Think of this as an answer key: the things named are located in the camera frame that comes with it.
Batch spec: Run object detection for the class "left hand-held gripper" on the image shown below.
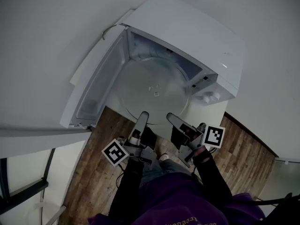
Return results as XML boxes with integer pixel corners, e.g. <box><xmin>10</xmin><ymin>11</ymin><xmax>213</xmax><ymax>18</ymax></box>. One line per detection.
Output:
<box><xmin>101</xmin><ymin>111</ymin><xmax>158</xmax><ymax>167</ymax></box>

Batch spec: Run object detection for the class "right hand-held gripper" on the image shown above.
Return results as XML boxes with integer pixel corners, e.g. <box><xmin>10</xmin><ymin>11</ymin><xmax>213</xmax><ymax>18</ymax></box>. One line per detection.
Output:
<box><xmin>166</xmin><ymin>112</ymin><xmax>226</xmax><ymax>168</ymax></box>

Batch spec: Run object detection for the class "round glass turntable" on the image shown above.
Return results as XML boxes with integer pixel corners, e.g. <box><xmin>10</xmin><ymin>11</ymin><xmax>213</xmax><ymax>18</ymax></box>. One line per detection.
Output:
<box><xmin>116</xmin><ymin>56</ymin><xmax>193</xmax><ymax>126</ymax></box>

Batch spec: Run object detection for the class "person's right forearm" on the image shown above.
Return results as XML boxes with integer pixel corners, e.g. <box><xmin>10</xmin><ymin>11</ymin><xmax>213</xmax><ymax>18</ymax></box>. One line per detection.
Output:
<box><xmin>192</xmin><ymin>146</ymin><xmax>234</xmax><ymax>210</ymax></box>

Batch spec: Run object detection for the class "person's left forearm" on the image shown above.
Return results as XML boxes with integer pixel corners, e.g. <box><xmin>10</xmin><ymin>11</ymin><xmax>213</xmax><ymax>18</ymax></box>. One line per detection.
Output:
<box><xmin>108</xmin><ymin>157</ymin><xmax>146</xmax><ymax>221</ymax></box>

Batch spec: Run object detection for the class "person's left leg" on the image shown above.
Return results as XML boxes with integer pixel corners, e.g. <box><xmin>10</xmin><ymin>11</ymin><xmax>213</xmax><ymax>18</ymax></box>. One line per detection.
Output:
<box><xmin>140</xmin><ymin>158</ymin><xmax>186</xmax><ymax>189</ymax></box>

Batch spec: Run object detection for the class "white microwave door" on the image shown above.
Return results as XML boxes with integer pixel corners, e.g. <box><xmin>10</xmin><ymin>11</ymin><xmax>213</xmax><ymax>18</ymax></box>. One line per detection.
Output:
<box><xmin>60</xmin><ymin>23</ymin><xmax>131</xmax><ymax>129</ymax></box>

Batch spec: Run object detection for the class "person's purple sweatshirt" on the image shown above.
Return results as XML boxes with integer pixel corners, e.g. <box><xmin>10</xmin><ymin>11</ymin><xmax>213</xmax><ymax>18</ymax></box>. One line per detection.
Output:
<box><xmin>88</xmin><ymin>172</ymin><xmax>267</xmax><ymax>225</ymax></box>

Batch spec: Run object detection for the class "white microwave oven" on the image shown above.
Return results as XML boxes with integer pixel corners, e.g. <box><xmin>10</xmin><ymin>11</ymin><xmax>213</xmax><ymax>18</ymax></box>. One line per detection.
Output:
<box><xmin>118</xmin><ymin>0</ymin><xmax>246</xmax><ymax>107</ymax></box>

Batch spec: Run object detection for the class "frosted glass door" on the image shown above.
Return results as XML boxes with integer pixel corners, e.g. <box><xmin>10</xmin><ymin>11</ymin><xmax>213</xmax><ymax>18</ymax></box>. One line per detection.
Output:
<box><xmin>274</xmin><ymin>157</ymin><xmax>300</xmax><ymax>196</ymax></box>

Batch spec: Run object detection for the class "black framed window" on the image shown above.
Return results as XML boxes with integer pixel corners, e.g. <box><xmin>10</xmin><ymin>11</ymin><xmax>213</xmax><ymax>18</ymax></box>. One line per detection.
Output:
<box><xmin>0</xmin><ymin>139</ymin><xmax>90</xmax><ymax>225</ymax></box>

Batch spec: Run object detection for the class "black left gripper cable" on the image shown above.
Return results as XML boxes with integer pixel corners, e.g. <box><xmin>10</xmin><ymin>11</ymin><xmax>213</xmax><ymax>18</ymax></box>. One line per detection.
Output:
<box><xmin>116</xmin><ymin>164</ymin><xmax>128</xmax><ymax>188</ymax></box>

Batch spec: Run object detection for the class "grey microwave power cable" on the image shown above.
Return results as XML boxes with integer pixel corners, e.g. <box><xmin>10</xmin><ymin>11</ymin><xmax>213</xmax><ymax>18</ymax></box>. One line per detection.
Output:
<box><xmin>101</xmin><ymin>24</ymin><xmax>119</xmax><ymax>41</ymax></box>

